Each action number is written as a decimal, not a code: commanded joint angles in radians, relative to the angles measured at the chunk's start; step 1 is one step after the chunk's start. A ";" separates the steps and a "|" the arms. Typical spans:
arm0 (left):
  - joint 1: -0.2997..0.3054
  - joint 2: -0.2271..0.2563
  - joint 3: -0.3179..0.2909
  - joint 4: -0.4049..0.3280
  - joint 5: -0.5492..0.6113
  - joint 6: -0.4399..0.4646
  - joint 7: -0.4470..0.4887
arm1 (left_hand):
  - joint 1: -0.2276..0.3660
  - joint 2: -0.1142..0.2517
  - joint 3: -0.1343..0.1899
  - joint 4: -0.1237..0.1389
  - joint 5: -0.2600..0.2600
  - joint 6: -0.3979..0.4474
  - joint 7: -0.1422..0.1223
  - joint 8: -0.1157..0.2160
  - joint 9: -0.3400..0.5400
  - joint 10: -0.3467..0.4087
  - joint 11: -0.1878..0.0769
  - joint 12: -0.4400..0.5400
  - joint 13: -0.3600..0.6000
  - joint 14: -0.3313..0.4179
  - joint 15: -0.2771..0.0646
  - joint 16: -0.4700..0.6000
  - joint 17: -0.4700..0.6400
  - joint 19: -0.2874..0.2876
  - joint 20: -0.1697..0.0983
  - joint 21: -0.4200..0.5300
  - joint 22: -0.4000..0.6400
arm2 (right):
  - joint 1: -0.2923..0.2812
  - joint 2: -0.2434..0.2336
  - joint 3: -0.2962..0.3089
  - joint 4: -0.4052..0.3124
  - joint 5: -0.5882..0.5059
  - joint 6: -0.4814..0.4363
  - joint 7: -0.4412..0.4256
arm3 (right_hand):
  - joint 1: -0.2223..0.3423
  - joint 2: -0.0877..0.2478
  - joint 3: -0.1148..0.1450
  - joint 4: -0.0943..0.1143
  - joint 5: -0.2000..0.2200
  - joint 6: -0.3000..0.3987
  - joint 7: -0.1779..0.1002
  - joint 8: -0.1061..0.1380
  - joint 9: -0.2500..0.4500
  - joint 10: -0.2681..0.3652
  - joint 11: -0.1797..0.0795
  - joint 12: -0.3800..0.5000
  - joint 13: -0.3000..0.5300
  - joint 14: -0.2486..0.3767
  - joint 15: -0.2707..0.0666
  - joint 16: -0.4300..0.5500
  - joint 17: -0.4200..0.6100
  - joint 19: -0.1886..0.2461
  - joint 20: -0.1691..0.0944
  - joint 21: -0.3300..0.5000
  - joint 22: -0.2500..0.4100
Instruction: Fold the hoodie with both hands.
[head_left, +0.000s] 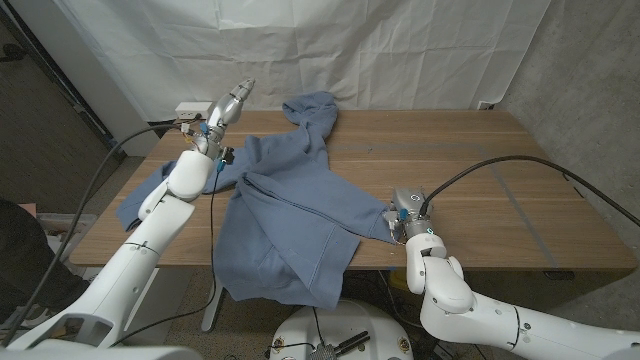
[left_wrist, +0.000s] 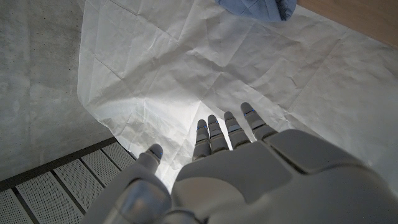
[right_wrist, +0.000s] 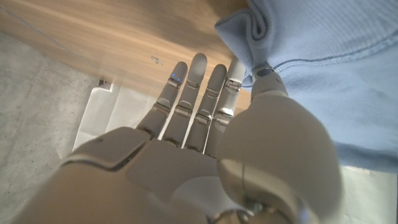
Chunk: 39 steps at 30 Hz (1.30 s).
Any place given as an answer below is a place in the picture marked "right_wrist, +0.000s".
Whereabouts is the blue hoodie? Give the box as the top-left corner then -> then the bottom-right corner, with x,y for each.
214,0 -> 398,174

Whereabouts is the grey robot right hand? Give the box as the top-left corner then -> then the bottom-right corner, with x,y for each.
12,52 -> 343,224

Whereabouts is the white creased backdrop sheet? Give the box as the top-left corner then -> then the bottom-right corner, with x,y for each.
72,82 -> 398,224

